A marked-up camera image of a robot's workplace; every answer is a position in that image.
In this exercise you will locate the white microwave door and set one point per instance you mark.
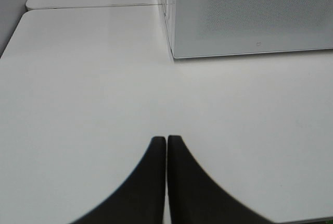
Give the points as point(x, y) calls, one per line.
point(206, 28)

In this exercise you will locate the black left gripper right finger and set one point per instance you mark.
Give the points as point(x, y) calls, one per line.
point(194, 197)

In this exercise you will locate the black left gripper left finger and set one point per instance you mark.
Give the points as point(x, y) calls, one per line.
point(140, 198)

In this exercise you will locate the white microwave oven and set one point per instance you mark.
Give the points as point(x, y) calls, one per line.
point(169, 18)

